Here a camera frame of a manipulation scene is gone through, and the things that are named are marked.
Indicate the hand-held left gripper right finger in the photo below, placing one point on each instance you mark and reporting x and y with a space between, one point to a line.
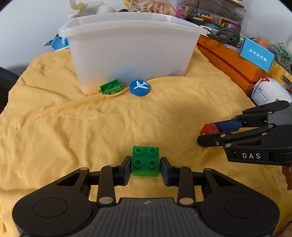
164 171

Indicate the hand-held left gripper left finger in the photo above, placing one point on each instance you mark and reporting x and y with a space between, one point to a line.
127 169

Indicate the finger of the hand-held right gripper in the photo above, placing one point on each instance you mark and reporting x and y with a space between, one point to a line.
209 140
228 126

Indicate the red building block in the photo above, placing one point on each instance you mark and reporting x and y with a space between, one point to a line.
206 130

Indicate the green building block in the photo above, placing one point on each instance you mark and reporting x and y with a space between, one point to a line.
144 159

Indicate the white plastic storage bin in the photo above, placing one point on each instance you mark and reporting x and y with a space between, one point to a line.
130 50

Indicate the person's right hand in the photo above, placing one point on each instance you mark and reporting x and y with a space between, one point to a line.
289 177

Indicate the white packet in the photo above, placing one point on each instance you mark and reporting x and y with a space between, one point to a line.
271 91

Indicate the orange box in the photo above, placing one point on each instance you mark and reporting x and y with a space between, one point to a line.
228 61

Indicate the yellow cloth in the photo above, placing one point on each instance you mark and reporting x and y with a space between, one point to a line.
68 127

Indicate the yellow box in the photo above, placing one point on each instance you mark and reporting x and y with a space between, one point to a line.
279 70

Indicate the light blue card box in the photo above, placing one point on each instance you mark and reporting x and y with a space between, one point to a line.
256 54

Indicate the blue round airplane disc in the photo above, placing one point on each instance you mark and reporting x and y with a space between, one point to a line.
139 87

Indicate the orange round item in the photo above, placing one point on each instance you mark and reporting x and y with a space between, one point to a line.
263 42

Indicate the clear bag of green pieces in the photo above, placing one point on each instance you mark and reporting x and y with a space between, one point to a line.
281 50

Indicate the clear box of colourful toys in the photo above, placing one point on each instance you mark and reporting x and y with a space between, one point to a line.
205 13

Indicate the pink toy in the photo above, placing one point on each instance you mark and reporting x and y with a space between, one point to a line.
180 12

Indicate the snack bag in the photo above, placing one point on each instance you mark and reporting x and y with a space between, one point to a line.
148 6

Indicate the dark blue bag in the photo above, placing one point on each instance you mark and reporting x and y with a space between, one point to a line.
6 86

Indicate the white round object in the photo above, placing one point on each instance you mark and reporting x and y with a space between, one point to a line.
106 9

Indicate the white fluffy toy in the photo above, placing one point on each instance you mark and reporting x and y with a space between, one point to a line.
79 8

